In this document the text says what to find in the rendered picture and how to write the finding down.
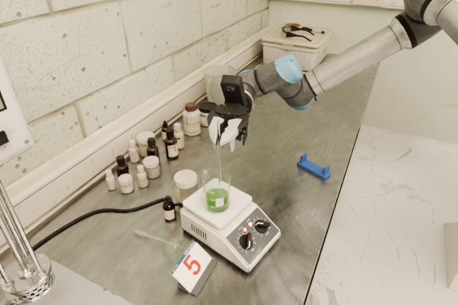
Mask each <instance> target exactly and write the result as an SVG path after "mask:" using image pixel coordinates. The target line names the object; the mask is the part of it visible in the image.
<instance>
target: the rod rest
mask: <svg viewBox="0 0 458 305"><path fill-rule="evenodd" d="M297 165H298V166H300V167H302V168H304V169H305V170H307V171H309V172H311V173H312V174H315V175H317V176H319V177H320V178H322V179H324V180H325V179H327V178H328V177H329V176H330V175H331V172H330V171H329V168H330V165H329V164H328V165H327V167H324V168H322V167H320V166H319V165H316V164H315V163H312V162H311V161H308V160H307V153H305V154H304V155H301V159H300V161H298V163H297Z"/></svg>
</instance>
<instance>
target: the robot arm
mask: <svg viewBox="0 0 458 305"><path fill-rule="evenodd" d="M403 4H404V10H403V12H401V13H400V14H398V15H397V16H395V17H394V18H392V20H391V23H390V24H389V25H387V26H386V27H384V28H382V29H380V30H379V31H377V32H375V33H374V34H372V35H370V36H369V37H366V38H365V39H363V40H361V41H360V42H358V43H356V44H355V45H353V46H351V47H349V48H348V49H346V50H344V51H343V52H340V53H339V54H337V55H335V56H334V57H332V58H331V59H329V60H327V61H325V62H323V63H322V64H320V65H319V66H317V67H315V68H313V69H311V70H310V71H308V72H306V73H305V74H303V72H302V69H301V66H300V64H299V62H298V61H297V58H296V57H295V56H294V55H293V54H288V55H286V56H284V57H279V58H277V59H275V60H274V61H272V62H270V63H267V64H266V65H263V66H262V67H259V68H257V69H254V70H244V71H242V72H241V73H240V74H239V75H237V76H234V75H223V76H222V80H221V82H220V86H221V88H222V92H223V94H224V99H225V101H224V104H220V105H218V106H216V108H215V109H214V110H211V112H210V113H209V114H208V116H207V124H208V126H209V137H210V140H211V142H212V145H213V150H215V149H216V146H217V121H219V122H220V140H219V146H223V145H224V144H227V143H229V145H230V152H233V151H234V144H235V140H236V141H241V136H242V135H243V146H244V144H245V141H246V138H247V132H248V124H249V117H250V112H251V111H252V109H253V107H254V104H255V102H256V99H257V98H259V97H261V96H263V95H267V94H269V93H272V92H273V91H275V92H276V93H277V94H278V95H279V96H280V97H281V98H282V99H283V100H284V101H285V102H286V103H287V104H288V105H289V106H290V107H291V108H293V109H295V110H305V109H307V108H308V107H309V106H310V105H311V103H312V101H313V98H314V97H316V96H318V95H320V94H322V93H324V92H325V91H327V90H329V89H331V88H333V87H334V86H337V85H338V84H340V83H342V82H344V81H346V80H347V79H349V78H351V77H353V76H355V75H357V74H359V73H361V72H362V71H364V70H366V69H368V68H370V67H371V66H373V65H375V64H377V63H379V62H380V61H383V60H384V59H386V58H388V57H390V56H392V55H394V54H395V53H397V52H399V51H401V50H403V49H406V50H411V49H413V48H415V47H417V46H419V45H420V44H422V43H424V42H426V41H427V40H428V39H430V38H432V37H433V36H434V35H436V34H438V33H439V32H440V31H441V30H442V29H443V30H444V32H445V33H446V34H447V35H448V36H449V37H450V38H451V39H452V40H453V41H454V42H455V43H456V44H457V45H458V0H403ZM243 131H245V133H243Z"/></svg>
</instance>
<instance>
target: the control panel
mask: <svg viewBox="0 0 458 305"><path fill-rule="evenodd" d="M258 219H262V220H263V221H265V222H269V223H270V224H271V226H269V227H268V229H267V231H266V232H265V233H264V234H261V233H259V232H257V231H256V228H255V225H254V224H255V222H256V221H257V220H258ZM249 223H251V224H252V226H249ZM243 228H246V229H247V231H243ZM249 232H250V233H251V238H252V240H253V242H254V245H253V246H252V248H251V249H249V250H245V249H244V248H242V247H241V245H240V243H239V239H240V237H241V236H242V235H244V234H247V233H249ZM278 232H279V230H278V228H276V226H274V224H272V222H271V221H270V220H269V219H268V218H267V217H266V216H265V215H264V214H263V212H262V211H261V210H260V209H259V208H258V207H257V208H256V209H255V210H254V211H253V212H252V213H251V214H250V215H249V216H248V217H247V218H246V219H245V220H244V221H242V222H241V223H240V224H239V225H238V226H237V227H236V228H235V229H234V230H233V231H232V232H231V233H230V234H229V235H228V236H227V237H226V239H227V240H228V241H229V243H231V245H232V246H233V247H234V248H235V249H236V250H237V252H238V253H239V254H240V255H241V256H242V258H244V260H245V261H246V262H247V263H248V264H249V265H250V264H251V263H252V261H253V260H254V259H255V258H256V257H257V256H258V255H259V254H260V253H261V252H262V250H263V249H264V248H265V247H266V245H267V244H268V243H269V242H270V241H271V240H272V239H273V238H274V237H275V235H276V234H277V233H278Z"/></svg>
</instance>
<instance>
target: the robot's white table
mask: <svg viewBox="0 0 458 305"><path fill-rule="evenodd" d="M456 222H458V144H452V143H448V142H442V141H438V140H432V139H429V138H423V137H419V136H416V135H410V134H406V133H400V132H396V131H391V130H387V129H381V128H377V127H372V126H368V125H361V127H360V129H359V131H358V135H357V138H356V142H355V145H354V148H353V151H352V155H351V157H350V161H349V164H348V168H347V170H346V174H345V177H344V180H343V183H342V186H341V190H340V192H339V196H338V198H337V203H336V205H335V209H334V212H333V215H332V218H331V222H330V225H329V228H328V231H327V234H326V238H325V240H324V244H323V247H322V250H321V253H320V257H319V260H318V263H317V266H316V270H315V272H314V276H313V279H312V282H311V285H310V288H309V292H308V294H307V298H306V301H305V305H458V293H457V292H455V291H452V290H450V289H448V281H447V271H446V251H445V240H444V224H445V223H456Z"/></svg>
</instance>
